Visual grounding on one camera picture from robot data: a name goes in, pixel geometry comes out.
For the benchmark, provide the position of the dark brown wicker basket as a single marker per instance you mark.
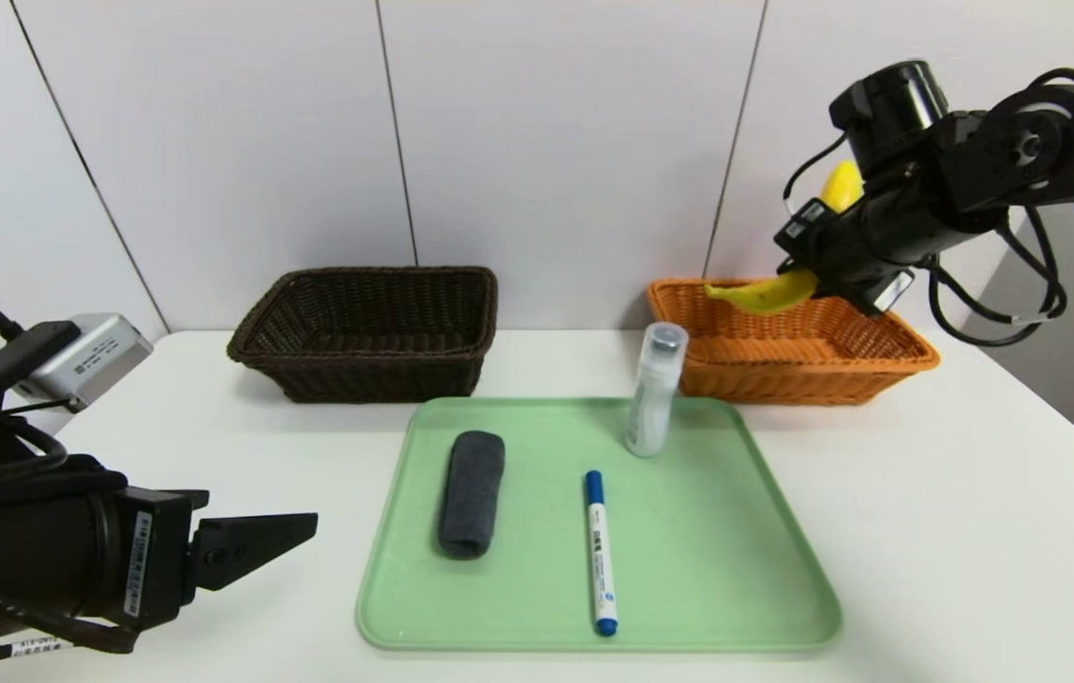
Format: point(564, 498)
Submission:
point(309, 379)

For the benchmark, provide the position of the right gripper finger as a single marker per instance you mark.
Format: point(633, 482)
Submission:
point(796, 259)
point(848, 297)

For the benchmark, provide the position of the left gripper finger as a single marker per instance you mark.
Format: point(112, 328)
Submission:
point(248, 548)

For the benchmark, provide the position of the dark grey cloth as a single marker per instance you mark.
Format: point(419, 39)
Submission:
point(472, 493)

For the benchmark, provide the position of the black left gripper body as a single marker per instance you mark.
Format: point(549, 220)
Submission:
point(150, 562)

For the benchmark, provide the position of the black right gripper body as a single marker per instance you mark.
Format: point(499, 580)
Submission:
point(810, 230)

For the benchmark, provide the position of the orange wicker basket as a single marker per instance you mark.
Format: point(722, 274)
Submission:
point(784, 379)

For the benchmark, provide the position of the yellow banana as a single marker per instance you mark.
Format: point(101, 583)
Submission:
point(774, 294)

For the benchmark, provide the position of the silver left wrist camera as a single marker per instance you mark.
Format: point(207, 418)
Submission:
point(91, 360)

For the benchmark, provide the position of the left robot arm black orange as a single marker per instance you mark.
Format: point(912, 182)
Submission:
point(25, 560)

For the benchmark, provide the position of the blue and white marker pen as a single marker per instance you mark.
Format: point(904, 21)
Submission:
point(601, 560)

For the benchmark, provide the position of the light green plastic tray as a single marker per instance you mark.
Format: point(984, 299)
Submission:
point(689, 569)

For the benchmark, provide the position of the translucent white plastic bottle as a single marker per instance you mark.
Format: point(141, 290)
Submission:
point(651, 408)

